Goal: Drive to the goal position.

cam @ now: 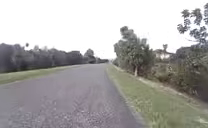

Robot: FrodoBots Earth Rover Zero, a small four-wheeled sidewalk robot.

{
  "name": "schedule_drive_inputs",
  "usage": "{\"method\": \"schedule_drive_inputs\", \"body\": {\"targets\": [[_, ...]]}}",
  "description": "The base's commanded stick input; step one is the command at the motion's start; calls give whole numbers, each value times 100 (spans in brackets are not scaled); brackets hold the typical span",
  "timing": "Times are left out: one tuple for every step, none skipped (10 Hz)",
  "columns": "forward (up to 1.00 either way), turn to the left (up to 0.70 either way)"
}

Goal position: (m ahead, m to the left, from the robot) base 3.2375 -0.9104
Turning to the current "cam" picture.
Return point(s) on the tree with pale trunk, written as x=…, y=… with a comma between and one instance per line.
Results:
x=134, y=50

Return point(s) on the grey asphalt road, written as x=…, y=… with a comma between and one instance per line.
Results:
x=72, y=96

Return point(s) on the pale building behind bushes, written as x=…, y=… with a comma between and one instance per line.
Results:
x=162, y=54

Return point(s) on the long dark hedge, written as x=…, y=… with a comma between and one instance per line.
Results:
x=35, y=59

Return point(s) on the row of bushes and trees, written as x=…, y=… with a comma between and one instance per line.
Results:
x=185, y=70

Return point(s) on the grass strip beside hedge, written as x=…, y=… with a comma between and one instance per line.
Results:
x=22, y=75

